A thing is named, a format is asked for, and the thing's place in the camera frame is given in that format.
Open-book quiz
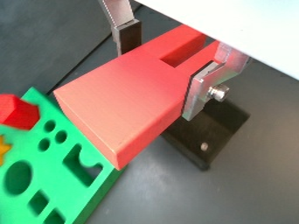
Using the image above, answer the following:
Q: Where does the red double-square block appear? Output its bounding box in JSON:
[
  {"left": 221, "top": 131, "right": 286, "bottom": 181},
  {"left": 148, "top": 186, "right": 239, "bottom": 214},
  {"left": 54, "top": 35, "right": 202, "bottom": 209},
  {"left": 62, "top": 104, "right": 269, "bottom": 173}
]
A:
[{"left": 54, "top": 24, "right": 219, "bottom": 169}]

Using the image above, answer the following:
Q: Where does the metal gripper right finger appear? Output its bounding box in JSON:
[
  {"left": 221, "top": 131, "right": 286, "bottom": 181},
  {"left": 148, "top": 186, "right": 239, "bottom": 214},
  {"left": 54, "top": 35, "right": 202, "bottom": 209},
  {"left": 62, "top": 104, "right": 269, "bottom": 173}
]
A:
[{"left": 182, "top": 43, "right": 250, "bottom": 121}]

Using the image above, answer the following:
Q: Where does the green foam shape board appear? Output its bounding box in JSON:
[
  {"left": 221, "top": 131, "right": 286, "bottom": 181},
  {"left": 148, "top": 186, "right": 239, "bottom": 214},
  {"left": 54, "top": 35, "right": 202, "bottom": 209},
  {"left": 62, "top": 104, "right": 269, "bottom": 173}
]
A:
[{"left": 0, "top": 88, "right": 122, "bottom": 224}]

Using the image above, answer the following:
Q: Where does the red hexagonal prism block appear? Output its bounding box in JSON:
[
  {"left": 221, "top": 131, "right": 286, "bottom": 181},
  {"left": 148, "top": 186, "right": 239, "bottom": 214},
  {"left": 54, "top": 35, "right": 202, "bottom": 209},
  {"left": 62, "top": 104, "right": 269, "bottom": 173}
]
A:
[{"left": 0, "top": 94, "right": 40, "bottom": 130}]

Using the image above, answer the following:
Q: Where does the black curved holder stand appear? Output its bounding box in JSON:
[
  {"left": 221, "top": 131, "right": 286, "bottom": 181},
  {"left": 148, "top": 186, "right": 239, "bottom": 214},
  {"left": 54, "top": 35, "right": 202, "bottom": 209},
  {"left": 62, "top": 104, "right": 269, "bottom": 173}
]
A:
[{"left": 163, "top": 100, "right": 250, "bottom": 171}]

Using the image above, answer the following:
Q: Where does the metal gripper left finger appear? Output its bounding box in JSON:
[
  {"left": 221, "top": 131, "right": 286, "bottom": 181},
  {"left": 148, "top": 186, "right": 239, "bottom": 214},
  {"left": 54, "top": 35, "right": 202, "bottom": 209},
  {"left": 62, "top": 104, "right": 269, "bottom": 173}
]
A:
[{"left": 98, "top": 0, "right": 142, "bottom": 55}]

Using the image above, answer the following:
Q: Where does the yellow star prism block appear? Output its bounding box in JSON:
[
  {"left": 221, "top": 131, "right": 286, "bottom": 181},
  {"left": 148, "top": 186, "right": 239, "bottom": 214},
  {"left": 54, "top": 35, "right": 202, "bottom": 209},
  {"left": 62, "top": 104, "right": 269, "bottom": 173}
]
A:
[{"left": 0, "top": 136, "right": 12, "bottom": 166}]

